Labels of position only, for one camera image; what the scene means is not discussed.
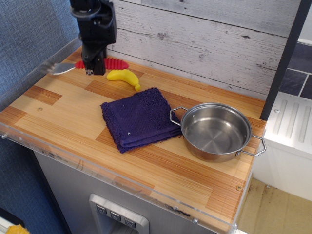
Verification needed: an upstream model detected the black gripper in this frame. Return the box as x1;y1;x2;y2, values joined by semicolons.
70;0;117;76

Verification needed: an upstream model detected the red handled metal fork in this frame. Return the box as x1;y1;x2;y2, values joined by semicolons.
41;58;129;75

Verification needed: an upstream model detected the purple folded cloth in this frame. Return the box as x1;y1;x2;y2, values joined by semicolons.
101;88;181;153

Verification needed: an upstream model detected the yellow toy banana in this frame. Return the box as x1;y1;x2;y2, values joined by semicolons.
106;69;141;91

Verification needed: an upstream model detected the grey toy cabinet front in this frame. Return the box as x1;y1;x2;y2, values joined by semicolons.
35;153;212;234

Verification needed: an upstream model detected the stainless steel pot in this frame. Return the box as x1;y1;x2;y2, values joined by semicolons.
169;102;267;162

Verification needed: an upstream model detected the silver dispenser panel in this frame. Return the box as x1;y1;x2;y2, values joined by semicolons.
89;194;150;234

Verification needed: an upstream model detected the yellow object bottom left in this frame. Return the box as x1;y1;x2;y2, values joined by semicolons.
6;225;30;234

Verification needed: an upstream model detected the white toy sink unit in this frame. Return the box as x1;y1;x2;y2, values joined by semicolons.
253;92;312;200

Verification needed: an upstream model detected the black post right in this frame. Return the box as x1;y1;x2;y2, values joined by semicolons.
260;0;312;121

